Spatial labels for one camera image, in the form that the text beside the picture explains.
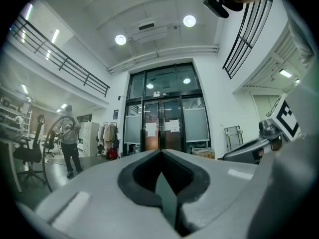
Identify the person's right forearm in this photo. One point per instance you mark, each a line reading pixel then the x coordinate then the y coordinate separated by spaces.
pixel 301 46

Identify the round ceiling light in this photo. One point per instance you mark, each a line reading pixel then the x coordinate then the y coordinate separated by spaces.
pixel 120 39
pixel 189 21

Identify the exit sign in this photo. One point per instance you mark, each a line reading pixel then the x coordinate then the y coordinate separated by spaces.
pixel 161 94

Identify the clothes rack with coats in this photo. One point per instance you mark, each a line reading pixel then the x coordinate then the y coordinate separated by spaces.
pixel 108 136

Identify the rectangular ceiling light panel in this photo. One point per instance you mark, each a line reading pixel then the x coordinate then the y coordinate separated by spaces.
pixel 24 88
pixel 63 106
pixel 285 73

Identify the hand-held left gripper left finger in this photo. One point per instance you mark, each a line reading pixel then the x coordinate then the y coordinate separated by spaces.
pixel 99 195

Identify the blue wall sign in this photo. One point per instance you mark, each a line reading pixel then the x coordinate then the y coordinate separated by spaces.
pixel 116 114

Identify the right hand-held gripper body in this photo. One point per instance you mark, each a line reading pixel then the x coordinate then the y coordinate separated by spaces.
pixel 286 119

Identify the red bag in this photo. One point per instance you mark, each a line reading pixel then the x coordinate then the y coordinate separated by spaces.
pixel 112 153

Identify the black framed glass door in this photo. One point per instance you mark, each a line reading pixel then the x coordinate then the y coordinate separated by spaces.
pixel 164 103

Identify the white storage shelf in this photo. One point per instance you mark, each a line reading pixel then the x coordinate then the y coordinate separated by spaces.
pixel 15 118

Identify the black balcony railing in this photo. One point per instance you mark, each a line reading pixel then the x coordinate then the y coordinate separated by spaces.
pixel 245 38
pixel 62 58

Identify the white paper sheet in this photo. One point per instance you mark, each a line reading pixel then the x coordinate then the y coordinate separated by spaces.
pixel 172 125
pixel 150 129

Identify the white cabinet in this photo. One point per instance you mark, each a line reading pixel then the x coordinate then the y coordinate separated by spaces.
pixel 88 138

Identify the folded platform trolley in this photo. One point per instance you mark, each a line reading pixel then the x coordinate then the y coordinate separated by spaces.
pixel 233 138

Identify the black office chair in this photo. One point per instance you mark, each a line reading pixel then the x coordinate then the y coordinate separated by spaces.
pixel 28 154
pixel 49 143

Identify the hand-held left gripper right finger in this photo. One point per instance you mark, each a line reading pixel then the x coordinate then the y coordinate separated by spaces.
pixel 219 183

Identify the ceiling air conditioner unit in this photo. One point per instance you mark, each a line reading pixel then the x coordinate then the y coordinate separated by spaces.
pixel 149 32

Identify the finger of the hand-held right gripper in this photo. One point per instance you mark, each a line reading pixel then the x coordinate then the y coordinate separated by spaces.
pixel 245 153

